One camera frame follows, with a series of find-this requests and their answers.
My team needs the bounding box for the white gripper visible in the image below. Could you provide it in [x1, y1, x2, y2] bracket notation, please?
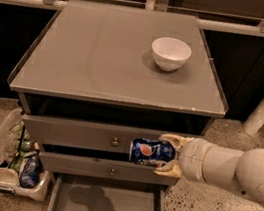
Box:
[154, 133, 213, 183]

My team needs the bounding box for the blue pepsi can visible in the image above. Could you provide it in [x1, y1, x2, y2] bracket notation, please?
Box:
[129, 138, 176, 168]

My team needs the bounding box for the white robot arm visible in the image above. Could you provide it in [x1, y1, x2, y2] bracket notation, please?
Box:
[155, 133, 264, 208]

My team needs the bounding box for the grey bottom drawer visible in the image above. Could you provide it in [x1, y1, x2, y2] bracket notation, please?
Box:
[47, 174, 166, 211]

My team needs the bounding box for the grey drawer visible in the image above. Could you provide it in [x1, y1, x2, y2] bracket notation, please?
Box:
[39, 151, 178, 186]
[22, 114, 164, 154]
[47, 174, 166, 211]

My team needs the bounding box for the grey top drawer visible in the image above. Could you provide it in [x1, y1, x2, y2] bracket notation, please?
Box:
[22, 114, 164, 154]

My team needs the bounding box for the grey drawer cabinet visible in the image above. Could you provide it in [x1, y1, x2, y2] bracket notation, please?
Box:
[0, 0, 245, 211]

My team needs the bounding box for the grey middle drawer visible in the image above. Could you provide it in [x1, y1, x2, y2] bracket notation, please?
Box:
[39, 151, 178, 186]

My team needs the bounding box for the white ceramic bowl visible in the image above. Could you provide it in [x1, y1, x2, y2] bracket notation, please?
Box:
[151, 37, 192, 72]

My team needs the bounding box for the blue snack bag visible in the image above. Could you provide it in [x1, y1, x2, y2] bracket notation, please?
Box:
[19, 154, 43, 189]

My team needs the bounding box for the green snack bag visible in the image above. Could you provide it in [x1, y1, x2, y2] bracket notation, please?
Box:
[3, 120, 33, 173]

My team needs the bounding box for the white cup in bin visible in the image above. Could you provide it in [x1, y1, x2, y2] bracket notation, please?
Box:
[0, 167, 20, 187]

